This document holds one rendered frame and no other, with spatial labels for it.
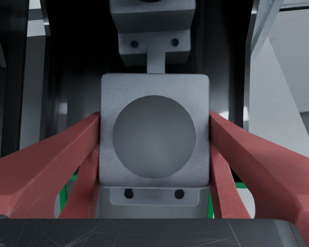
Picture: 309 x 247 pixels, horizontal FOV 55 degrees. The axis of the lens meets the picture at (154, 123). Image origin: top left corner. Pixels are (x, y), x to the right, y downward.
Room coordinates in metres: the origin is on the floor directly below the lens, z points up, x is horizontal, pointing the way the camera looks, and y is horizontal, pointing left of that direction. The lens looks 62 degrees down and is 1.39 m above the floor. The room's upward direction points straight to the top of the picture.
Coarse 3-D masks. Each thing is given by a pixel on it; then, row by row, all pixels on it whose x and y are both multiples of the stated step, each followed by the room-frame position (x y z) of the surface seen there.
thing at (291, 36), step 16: (288, 0) 0.67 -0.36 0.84; (304, 0) 0.67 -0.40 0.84; (288, 16) 0.67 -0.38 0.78; (304, 16) 0.68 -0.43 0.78; (272, 32) 0.67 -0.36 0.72; (288, 32) 0.68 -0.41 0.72; (304, 32) 0.68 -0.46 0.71; (288, 48) 0.68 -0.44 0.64; (304, 48) 0.69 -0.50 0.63; (288, 64) 0.68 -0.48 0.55; (304, 64) 0.69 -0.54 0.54; (288, 80) 0.69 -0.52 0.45; (304, 80) 0.70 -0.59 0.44; (304, 96) 0.71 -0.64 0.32; (304, 112) 0.73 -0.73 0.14
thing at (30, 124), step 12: (36, 36) 0.21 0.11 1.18; (36, 48) 0.20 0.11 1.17; (36, 60) 0.19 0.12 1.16; (36, 72) 0.18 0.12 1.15; (24, 84) 0.17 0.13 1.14; (36, 84) 0.17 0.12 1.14; (24, 96) 0.17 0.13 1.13; (36, 96) 0.16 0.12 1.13; (24, 108) 0.16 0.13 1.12; (36, 108) 0.16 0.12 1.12; (24, 120) 0.15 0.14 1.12; (36, 120) 0.15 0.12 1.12; (24, 132) 0.14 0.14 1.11; (36, 132) 0.14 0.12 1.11; (24, 144) 0.13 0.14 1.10; (72, 180) 0.09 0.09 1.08; (60, 192) 0.08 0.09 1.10; (60, 204) 0.07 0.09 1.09
